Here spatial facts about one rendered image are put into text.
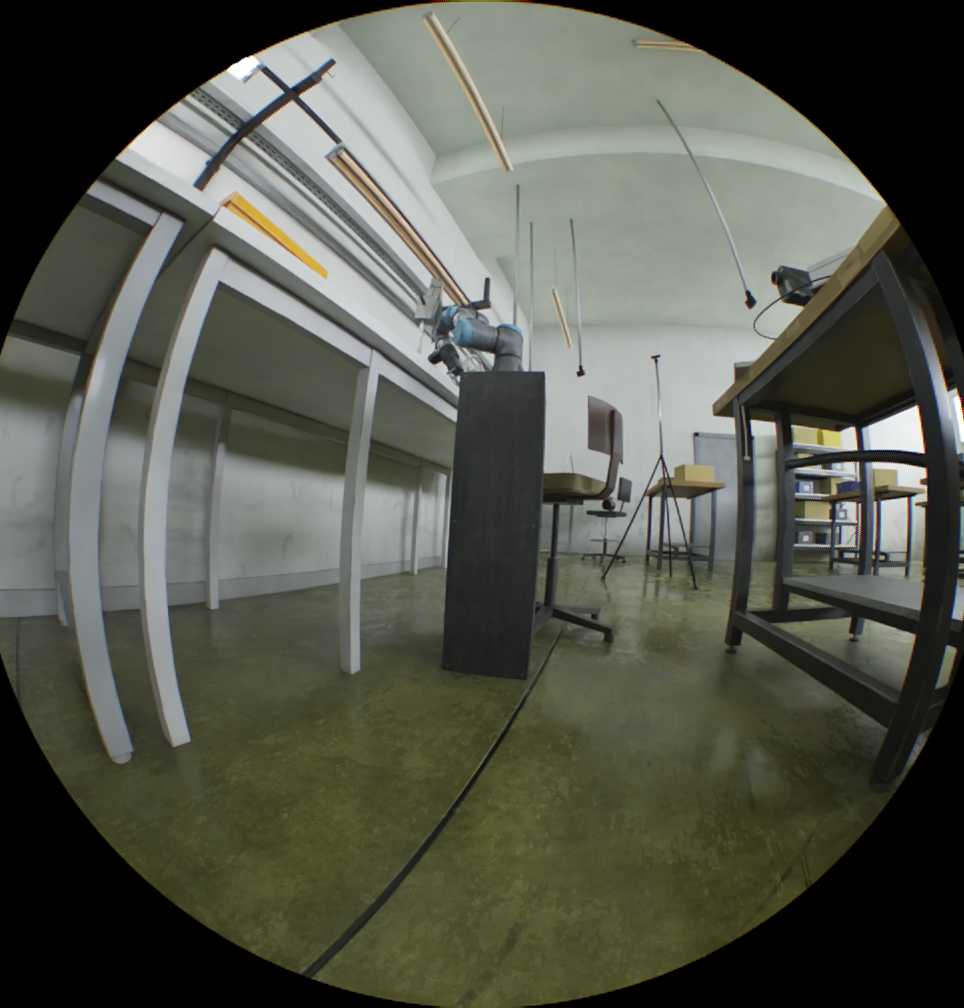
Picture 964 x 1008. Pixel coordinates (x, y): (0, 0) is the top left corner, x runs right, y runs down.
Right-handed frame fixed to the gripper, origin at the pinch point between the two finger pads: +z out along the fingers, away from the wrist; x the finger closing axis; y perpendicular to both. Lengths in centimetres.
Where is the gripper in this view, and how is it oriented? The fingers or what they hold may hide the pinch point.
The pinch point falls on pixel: (456, 385)
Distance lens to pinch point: 149.2
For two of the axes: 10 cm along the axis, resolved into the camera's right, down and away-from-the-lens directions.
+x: 4.3, 0.7, 9.0
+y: 8.3, -4.3, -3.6
